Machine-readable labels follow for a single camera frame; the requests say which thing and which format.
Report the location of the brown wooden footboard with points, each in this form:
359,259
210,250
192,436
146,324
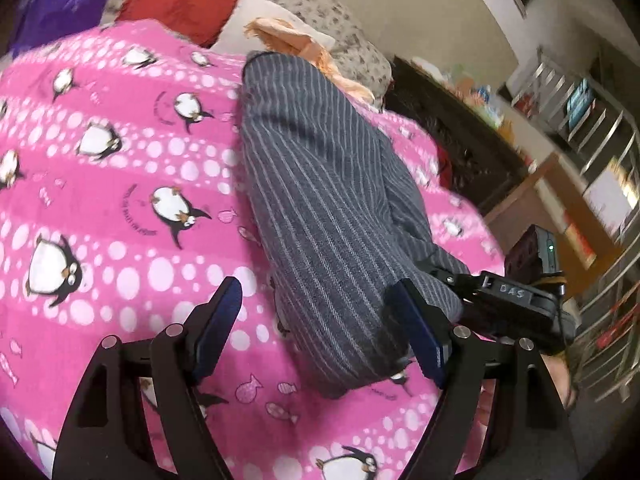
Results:
551,199

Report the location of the white pillow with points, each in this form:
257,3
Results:
237,39

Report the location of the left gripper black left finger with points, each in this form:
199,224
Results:
136,413

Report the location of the person's right hand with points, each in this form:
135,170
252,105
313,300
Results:
559,374

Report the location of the grey floral quilt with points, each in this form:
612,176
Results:
280,5

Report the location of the grey pinstriped suit jacket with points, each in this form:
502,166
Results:
341,220

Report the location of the red pillow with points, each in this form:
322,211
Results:
201,21

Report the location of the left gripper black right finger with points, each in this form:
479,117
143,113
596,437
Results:
528,434

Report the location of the orange cloth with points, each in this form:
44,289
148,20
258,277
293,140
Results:
280,36

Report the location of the pink penguin bed cover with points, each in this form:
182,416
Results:
123,206

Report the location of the purple fabric bag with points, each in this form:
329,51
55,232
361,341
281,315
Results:
39,22

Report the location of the dark carved wooden cabinet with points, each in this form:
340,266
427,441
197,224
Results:
479,164

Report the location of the metal stair railing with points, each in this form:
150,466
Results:
598,142

